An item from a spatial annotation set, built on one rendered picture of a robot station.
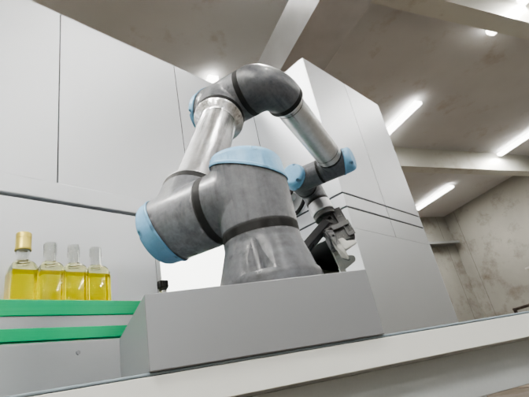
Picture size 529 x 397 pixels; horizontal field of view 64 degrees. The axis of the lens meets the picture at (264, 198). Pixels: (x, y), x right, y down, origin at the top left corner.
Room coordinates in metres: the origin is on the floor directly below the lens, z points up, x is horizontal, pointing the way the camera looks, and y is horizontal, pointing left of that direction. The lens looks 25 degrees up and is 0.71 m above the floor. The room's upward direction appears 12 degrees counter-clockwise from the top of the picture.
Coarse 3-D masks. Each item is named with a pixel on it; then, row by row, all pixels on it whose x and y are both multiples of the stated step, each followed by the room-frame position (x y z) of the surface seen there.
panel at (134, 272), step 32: (0, 224) 0.97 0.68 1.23; (32, 224) 1.03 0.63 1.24; (64, 224) 1.09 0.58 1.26; (96, 224) 1.16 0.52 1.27; (128, 224) 1.25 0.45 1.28; (0, 256) 0.98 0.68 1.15; (32, 256) 1.03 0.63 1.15; (64, 256) 1.09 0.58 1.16; (128, 256) 1.24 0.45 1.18; (0, 288) 0.98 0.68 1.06; (128, 288) 1.24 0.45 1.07
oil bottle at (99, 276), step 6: (96, 264) 1.03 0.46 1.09; (90, 270) 1.01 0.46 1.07; (96, 270) 1.01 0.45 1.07; (102, 270) 1.03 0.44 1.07; (108, 270) 1.04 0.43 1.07; (90, 276) 1.00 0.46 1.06; (96, 276) 1.01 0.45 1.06; (102, 276) 1.03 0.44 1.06; (108, 276) 1.04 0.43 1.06; (90, 282) 1.00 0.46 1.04; (96, 282) 1.01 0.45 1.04; (102, 282) 1.02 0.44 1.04; (108, 282) 1.04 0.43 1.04; (90, 288) 1.00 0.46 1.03; (96, 288) 1.01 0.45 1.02; (102, 288) 1.02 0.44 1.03; (108, 288) 1.04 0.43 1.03; (90, 294) 1.00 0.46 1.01; (96, 294) 1.01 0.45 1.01; (102, 294) 1.02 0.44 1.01; (108, 294) 1.03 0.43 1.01
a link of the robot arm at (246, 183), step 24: (216, 168) 0.56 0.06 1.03; (240, 168) 0.54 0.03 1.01; (264, 168) 0.55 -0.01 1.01; (192, 192) 0.58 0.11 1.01; (216, 192) 0.56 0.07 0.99; (240, 192) 0.55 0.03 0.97; (264, 192) 0.55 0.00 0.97; (288, 192) 0.58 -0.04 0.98; (216, 216) 0.58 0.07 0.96; (240, 216) 0.55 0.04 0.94; (264, 216) 0.55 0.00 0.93; (288, 216) 0.57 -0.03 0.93; (216, 240) 0.62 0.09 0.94
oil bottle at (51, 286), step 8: (40, 264) 0.93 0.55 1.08; (48, 264) 0.92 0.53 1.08; (56, 264) 0.94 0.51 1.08; (40, 272) 0.92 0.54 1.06; (48, 272) 0.92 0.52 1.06; (56, 272) 0.94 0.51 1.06; (64, 272) 0.95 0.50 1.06; (40, 280) 0.92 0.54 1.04; (48, 280) 0.92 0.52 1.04; (56, 280) 0.94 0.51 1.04; (64, 280) 0.95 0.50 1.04; (40, 288) 0.91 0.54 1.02; (48, 288) 0.92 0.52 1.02; (56, 288) 0.94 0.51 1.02; (64, 288) 0.95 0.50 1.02; (40, 296) 0.91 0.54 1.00; (48, 296) 0.92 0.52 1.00; (56, 296) 0.94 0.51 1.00; (64, 296) 0.95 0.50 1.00
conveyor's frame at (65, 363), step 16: (0, 352) 0.75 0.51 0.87; (16, 352) 0.77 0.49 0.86; (32, 352) 0.79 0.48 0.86; (48, 352) 0.81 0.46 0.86; (64, 352) 0.83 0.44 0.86; (80, 352) 0.86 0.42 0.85; (96, 352) 0.88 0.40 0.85; (112, 352) 0.91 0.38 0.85; (0, 368) 0.75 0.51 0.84; (16, 368) 0.77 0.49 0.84; (32, 368) 0.79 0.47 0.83; (48, 368) 0.81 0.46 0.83; (64, 368) 0.83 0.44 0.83; (80, 368) 0.86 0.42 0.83; (96, 368) 0.88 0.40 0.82; (112, 368) 0.91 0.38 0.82; (0, 384) 0.75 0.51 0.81; (16, 384) 0.77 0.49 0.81; (32, 384) 0.79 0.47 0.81; (48, 384) 0.81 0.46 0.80; (64, 384) 0.83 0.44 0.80
